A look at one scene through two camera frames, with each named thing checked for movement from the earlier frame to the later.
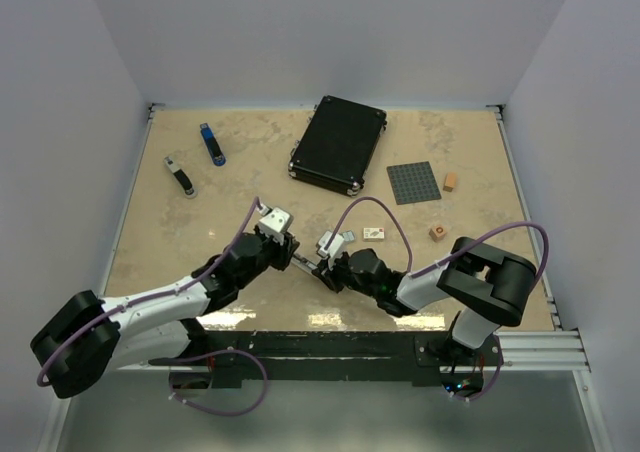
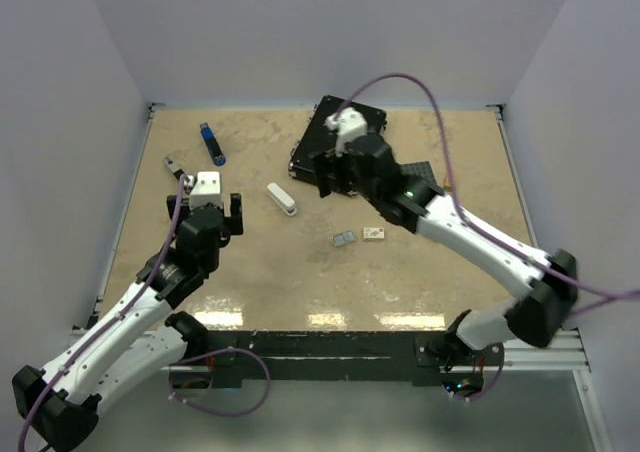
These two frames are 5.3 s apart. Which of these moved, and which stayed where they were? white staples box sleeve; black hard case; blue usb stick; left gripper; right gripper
Moved: left gripper; right gripper
Stayed: black hard case; blue usb stick; white staples box sleeve
